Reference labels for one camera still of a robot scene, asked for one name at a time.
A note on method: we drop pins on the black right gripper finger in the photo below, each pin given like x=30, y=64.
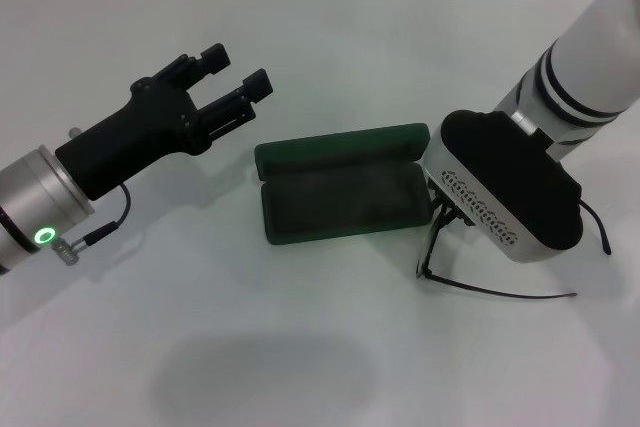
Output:
x=440, y=197
x=468, y=221

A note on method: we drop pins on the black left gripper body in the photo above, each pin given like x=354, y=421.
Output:
x=145, y=127

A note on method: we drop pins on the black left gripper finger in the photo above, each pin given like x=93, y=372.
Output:
x=257, y=84
x=215, y=57

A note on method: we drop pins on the black glasses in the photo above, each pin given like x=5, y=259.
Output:
x=420, y=274

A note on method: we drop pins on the green glasses case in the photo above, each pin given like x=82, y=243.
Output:
x=345, y=197

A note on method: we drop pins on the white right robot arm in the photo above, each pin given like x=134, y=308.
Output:
x=590, y=47

